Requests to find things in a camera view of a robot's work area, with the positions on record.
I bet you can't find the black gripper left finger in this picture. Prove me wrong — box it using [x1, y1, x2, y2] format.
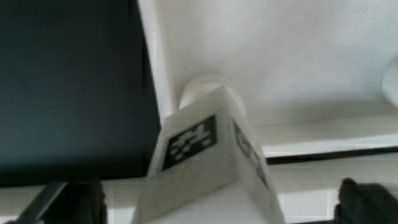
[5, 179, 108, 224]

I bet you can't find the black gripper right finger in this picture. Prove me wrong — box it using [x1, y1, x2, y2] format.
[334, 178, 398, 224]

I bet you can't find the white table leg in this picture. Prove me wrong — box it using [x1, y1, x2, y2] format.
[131, 74, 286, 224]

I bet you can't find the white square tabletop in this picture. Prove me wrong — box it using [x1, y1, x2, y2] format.
[138, 0, 398, 157]

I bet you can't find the white L-shaped obstacle fence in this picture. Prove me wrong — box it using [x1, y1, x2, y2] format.
[0, 156, 398, 224]

